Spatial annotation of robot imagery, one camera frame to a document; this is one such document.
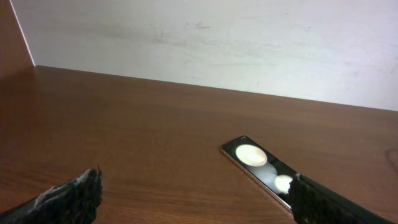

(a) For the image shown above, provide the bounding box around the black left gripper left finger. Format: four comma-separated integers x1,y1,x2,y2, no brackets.
1,169,103,224

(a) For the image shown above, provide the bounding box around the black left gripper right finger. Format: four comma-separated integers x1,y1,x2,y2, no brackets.
289,174,393,224

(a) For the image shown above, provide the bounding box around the black smartphone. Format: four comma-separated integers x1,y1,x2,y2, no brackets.
221,136,297,212

